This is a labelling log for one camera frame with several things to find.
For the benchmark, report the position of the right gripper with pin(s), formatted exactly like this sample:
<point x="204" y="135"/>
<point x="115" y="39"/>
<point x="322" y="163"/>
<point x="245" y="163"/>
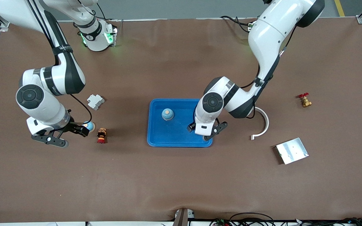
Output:
<point x="73" y="126"/>

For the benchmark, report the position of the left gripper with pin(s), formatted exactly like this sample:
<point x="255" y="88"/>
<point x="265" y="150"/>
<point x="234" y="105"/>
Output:
<point x="192" y="126"/>

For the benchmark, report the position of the blue service bell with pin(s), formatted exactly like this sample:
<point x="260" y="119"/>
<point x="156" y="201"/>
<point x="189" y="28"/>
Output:
<point x="167" y="115"/>
<point x="90" y="126"/>

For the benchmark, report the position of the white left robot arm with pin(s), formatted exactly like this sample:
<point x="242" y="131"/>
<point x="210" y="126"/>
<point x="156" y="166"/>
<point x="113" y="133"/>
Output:
<point x="272" y="31"/>

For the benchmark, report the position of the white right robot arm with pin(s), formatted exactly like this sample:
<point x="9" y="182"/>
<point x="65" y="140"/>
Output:
<point x="42" y="103"/>

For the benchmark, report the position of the blue plastic tray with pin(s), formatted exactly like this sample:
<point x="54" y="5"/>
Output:
<point x="174" y="135"/>

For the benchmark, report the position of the red orange emergency stop button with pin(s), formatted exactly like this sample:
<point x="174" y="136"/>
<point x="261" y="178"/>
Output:
<point x="101" y="135"/>

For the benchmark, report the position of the white circuit breaker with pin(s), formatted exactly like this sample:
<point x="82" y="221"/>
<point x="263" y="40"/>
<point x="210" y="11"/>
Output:
<point x="95" y="102"/>

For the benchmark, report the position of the brown table cover mat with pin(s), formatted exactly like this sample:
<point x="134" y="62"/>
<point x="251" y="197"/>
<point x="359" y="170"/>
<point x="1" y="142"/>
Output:
<point x="181" y="182"/>

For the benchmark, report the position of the white curved pipe clamp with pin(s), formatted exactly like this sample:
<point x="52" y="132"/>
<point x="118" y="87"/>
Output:
<point x="267" y="124"/>

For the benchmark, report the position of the silver metal plate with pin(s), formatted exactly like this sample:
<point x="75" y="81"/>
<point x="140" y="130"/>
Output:
<point x="292" y="151"/>

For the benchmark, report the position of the grey metal table bracket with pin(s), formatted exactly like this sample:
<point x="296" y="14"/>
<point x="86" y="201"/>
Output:
<point x="182" y="218"/>

